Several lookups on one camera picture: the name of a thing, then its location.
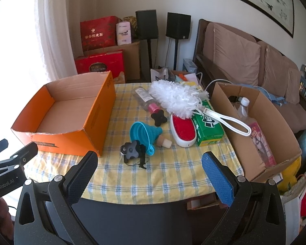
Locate gold patterned bag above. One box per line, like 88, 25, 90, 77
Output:
122, 16, 138, 41

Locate white curtain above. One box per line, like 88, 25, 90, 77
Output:
36, 0, 105, 82

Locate black clamp with cord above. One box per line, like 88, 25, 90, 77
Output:
138, 145, 147, 169

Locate open brown cardboard box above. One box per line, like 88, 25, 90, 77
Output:
210, 82, 303, 184

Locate clear bottle with white cap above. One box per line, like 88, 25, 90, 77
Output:
237, 97, 253, 119

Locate green toothpaste box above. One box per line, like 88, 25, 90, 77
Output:
192, 99, 225, 147

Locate white tissue roll pack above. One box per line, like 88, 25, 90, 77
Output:
116, 21, 132, 46

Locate black star knob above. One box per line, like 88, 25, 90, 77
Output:
120, 141, 139, 162
151, 109, 168, 127

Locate red lint brush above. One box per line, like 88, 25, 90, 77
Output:
170, 114, 197, 148

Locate blue collapsible funnel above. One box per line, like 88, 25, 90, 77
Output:
130, 122, 164, 156

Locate white and blue box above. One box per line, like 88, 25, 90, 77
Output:
183, 58, 198, 73

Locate black speaker stand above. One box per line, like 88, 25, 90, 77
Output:
173, 38, 180, 70
147, 39, 153, 69

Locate light blue cloth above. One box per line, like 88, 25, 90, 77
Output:
241, 83, 287, 105

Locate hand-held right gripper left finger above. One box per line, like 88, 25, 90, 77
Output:
14, 150, 102, 245

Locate white fluffy duster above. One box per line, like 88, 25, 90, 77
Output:
149, 80, 252, 136

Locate white cable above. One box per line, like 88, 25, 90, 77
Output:
197, 73, 232, 92

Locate orange cardboard box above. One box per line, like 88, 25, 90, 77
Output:
11, 71, 116, 157

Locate red gift bag brown label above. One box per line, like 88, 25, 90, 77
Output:
75, 50, 125, 83

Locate clear bottle with pink cap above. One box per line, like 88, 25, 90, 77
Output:
133, 87, 162, 114

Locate black speaker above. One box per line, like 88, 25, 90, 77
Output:
136, 10, 159, 40
166, 12, 192, 40

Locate yellow bag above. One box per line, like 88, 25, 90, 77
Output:
280, 157, 303, 192

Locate red gift bag gold flowers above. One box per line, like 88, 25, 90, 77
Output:
80, 16, 119, 51

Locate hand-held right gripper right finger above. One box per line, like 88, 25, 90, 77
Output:
201, 151, 288, 245

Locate brown sofa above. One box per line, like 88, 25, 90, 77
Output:
194, 19, 306, 133

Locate cardboard box of clutter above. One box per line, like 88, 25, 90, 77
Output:
150, 66, 202, 85

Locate large brown cardboard box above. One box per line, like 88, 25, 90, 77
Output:
112, 41, 141, 82

